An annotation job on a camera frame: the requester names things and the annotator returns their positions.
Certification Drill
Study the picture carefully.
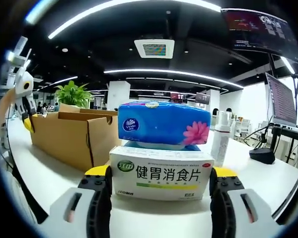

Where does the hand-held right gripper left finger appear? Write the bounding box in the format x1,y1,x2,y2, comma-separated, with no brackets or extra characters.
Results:
48,165,113,238

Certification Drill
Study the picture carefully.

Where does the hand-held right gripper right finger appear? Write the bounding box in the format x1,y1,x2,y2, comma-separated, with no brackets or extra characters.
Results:
209,167,287,238

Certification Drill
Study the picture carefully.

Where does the brown cardboard shoe box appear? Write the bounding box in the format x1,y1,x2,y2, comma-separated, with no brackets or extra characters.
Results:
30,103,122,172

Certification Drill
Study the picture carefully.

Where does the white bottle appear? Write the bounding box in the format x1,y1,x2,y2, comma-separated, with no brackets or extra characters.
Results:
211,111,231,167

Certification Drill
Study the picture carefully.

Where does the white medicine box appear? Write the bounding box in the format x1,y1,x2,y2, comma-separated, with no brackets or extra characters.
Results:
109,145,215,201

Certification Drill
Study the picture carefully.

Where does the white blue wet wipes pack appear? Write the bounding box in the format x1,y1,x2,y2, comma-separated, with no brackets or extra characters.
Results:
121,139,201,152

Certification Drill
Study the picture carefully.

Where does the blue tissue pack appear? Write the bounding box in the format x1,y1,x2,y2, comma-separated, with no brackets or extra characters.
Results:
118,99,212,146

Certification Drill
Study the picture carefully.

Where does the grey storage shelf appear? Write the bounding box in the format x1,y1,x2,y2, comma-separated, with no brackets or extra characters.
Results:
0,36,33,87

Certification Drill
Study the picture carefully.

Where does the potted green plant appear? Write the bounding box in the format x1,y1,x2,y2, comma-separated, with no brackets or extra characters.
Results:
55,80,94,109

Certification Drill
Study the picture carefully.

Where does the black stand base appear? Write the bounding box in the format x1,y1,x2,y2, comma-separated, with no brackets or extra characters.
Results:
249,147,276,165

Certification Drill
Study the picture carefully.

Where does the computer monitor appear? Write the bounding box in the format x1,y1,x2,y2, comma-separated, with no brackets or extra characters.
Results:
264,71,298,127

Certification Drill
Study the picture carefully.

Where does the ceiling light strip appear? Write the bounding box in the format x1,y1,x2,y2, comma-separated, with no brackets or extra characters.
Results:
103,68,244,89
47,0,222,40

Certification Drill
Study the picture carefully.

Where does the white ceiling air vent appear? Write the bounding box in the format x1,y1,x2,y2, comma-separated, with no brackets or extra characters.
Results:
134,38,175,60

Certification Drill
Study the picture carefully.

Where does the hanging dark display screen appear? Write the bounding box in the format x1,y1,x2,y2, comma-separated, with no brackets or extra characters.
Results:
221,7,298,65

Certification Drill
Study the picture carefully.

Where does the wall screen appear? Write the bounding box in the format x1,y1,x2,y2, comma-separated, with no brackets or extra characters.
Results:
170,92,189,100
195,92,211,105

